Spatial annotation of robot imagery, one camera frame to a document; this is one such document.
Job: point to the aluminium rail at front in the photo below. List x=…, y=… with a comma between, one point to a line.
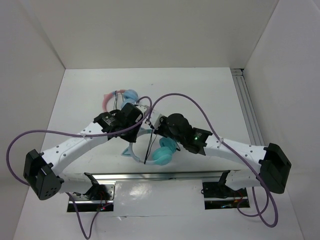
x=158, y=176

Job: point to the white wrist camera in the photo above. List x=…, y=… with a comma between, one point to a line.
x=154, y=119
x=146, y=111

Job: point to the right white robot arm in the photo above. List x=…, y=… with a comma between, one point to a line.
x=265, y=165

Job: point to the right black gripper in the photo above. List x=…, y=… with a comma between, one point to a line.
x=162, y=121

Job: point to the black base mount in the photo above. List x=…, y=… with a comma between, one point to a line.
x=222, y=197
x=101, y=199

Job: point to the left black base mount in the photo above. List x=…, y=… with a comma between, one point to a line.
x=101, y=199

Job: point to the aluminium rail at right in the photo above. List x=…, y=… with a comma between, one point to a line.
x=247, y=107

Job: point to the aluminium rail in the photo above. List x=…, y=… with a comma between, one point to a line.
x=247, y=107
x=158, y=176

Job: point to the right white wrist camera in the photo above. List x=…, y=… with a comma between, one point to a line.
x=154, y=119

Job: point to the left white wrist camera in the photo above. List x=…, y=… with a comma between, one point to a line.
x=146, y=111

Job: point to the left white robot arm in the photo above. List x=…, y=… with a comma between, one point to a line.
x=44, y=170

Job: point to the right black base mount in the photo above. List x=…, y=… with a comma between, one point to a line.
x=222, y=197

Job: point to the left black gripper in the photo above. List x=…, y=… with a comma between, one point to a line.
x=131, y=138

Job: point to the teal cat ear headphones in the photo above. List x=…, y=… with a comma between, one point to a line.
x=161, y=156

